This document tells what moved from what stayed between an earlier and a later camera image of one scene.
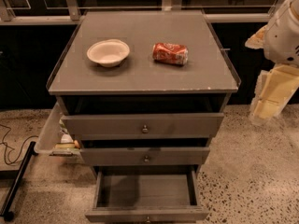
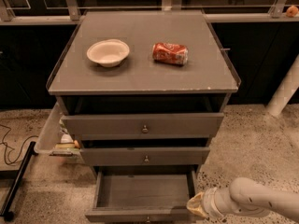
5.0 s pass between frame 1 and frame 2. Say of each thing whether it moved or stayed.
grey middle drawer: stayed
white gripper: moved
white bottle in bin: stayed
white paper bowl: stayed
